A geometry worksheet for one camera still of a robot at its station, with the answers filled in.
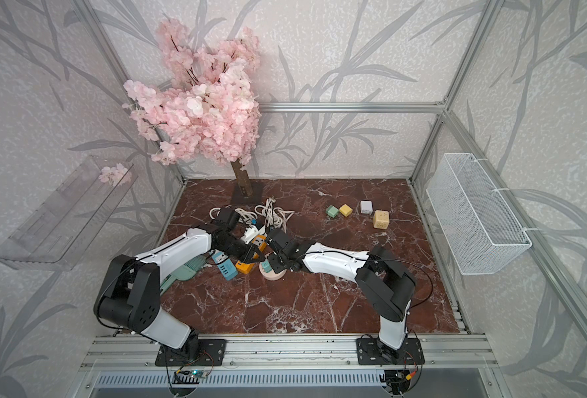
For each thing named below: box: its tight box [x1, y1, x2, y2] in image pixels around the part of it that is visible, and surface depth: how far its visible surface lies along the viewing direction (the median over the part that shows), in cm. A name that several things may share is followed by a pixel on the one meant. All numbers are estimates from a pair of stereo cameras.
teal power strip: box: [211, 248, 238, 282], surface depth 90 cm
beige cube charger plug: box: [373, 209, 391, 230], surface depth 103 cm
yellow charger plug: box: [339, 203, 354, 218], surface depth 110 cm
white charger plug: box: [359, 199, 374, 216], surface depth 110 cm
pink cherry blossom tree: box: [122, 19, 264, 205], surface depth 75 cm
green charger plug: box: [325, 204, 340, 219], surface depth 109 cm
